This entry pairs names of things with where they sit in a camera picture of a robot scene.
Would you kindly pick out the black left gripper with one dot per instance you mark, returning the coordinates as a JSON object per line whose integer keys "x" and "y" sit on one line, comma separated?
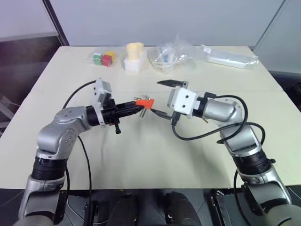
{"x": 110, "y": 114}

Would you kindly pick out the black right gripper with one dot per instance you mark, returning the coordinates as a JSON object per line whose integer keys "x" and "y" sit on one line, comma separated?
{"x": 171, "y": 99}

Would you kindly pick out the orange hex key holder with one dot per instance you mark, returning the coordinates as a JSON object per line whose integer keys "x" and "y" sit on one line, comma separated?
{"x": 145, "y": 103}

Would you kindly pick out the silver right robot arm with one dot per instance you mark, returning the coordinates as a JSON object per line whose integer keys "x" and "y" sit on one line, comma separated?
{"x": 237, "y": 141}

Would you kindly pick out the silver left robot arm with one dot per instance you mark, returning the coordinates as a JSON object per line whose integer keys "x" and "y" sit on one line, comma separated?
{"x": 61, "y": 134}

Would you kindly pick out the silver hex key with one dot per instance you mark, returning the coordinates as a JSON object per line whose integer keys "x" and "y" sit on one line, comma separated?
{"x": 148, "y": 97}
{"x": 143, "y": 97}
{"x": 137, "y": 97}

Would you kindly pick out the clear plastic bowl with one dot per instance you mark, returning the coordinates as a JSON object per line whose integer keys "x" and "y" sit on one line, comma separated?
{"x": 162, "y": 57}

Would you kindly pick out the white foam block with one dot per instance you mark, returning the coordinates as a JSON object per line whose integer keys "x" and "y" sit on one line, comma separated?
{"x": 132, "y": 64}

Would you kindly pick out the crumpled clear plastic bag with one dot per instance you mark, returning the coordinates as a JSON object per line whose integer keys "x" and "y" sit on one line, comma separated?
{"x": 183, "y": 53}

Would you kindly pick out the red cube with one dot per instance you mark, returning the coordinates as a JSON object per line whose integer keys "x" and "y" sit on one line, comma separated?
{"x": 106, "y": 60}

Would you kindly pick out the yellow cube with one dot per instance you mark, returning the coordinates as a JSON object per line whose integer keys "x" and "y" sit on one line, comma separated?
{"x": 110, "y": 54}

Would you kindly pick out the clear bag of cubes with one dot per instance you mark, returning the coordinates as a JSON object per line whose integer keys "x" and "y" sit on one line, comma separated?
{"x": 101, "y": 58}

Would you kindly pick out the green cube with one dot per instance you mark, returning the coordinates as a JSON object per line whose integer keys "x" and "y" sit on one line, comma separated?
{"x": 96, "y": 58}

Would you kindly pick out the white flat pack in bag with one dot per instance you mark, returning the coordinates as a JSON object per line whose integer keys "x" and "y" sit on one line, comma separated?
{"x": 229, "y": 57}

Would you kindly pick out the dark rounded shape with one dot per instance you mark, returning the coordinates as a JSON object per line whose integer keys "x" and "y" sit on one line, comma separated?
{"x": 179, "y": 209}

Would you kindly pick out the dark chair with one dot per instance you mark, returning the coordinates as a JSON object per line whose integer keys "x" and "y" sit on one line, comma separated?
{"x": 292, "y": 90}

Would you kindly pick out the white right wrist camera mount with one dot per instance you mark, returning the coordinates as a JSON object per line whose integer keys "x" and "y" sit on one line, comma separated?
{"x": 185, "y": 101}

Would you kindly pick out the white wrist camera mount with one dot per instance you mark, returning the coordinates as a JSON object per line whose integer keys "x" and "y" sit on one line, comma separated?
{"x": 101, "y": 90}
{"x": 185, "y": 101}

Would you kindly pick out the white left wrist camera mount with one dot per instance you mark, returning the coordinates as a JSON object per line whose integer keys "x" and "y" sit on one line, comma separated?
{"x": 101, "y": 90}

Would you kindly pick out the black metal bracket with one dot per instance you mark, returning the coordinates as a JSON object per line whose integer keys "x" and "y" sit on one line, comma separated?
{"x": 217, "y": 207}
{"x": 90, "y": 208}

